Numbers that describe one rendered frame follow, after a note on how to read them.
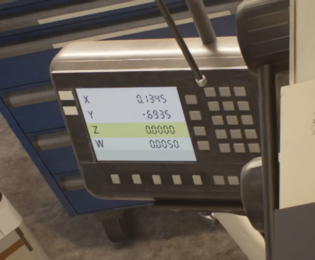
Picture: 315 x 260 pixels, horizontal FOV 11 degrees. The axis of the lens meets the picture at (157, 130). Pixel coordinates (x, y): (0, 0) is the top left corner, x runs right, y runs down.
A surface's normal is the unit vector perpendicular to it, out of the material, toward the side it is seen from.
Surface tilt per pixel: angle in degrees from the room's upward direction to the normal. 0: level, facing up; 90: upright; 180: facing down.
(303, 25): 45
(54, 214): 0
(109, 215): 90
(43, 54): 90
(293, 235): 0
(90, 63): 15
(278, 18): 26
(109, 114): 70
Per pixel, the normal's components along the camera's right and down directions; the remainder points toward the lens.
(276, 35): -0.29, 0.14
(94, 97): -0.40, 0.51
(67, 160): -0.11, 0.76
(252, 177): -0.37, -0.48
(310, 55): -0.92, -0.30
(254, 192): -0.33, -0.11
